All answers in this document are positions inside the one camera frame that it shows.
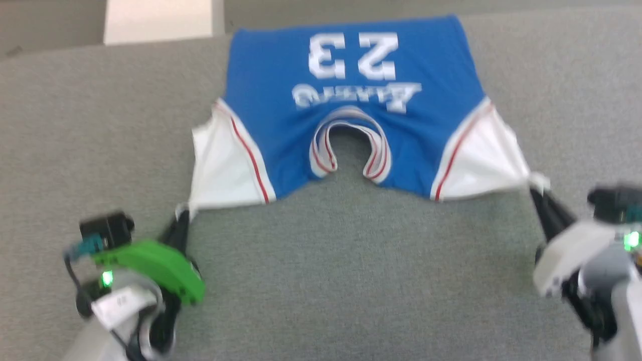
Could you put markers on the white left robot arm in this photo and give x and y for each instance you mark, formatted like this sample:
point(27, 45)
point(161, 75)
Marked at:
point(115, 311)

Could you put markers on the white box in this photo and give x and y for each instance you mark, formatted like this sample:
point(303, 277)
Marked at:
point(155, 20)

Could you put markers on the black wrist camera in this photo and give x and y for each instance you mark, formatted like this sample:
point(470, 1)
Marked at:
point(614, 200)
point(108, 228)

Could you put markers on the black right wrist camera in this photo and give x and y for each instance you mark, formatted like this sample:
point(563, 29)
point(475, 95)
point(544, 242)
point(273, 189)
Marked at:
point(614, 200)

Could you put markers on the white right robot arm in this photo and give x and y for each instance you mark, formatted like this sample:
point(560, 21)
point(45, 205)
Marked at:
point(617, 301)

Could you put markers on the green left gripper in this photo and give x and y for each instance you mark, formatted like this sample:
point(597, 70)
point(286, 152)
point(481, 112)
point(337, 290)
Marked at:
point(150, 265)

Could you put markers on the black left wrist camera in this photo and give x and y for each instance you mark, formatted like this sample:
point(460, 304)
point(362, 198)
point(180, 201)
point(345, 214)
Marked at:
point(108, 228)

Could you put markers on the grey fabric sofa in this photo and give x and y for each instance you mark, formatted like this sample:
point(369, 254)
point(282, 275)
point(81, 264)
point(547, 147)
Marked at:
point(351, 276)

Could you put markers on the blue basketball jersey shirt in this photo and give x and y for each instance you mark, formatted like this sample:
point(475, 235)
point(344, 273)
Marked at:
point(351, 115)

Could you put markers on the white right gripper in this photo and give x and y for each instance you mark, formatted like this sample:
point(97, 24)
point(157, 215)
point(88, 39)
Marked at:
point(572, 255)

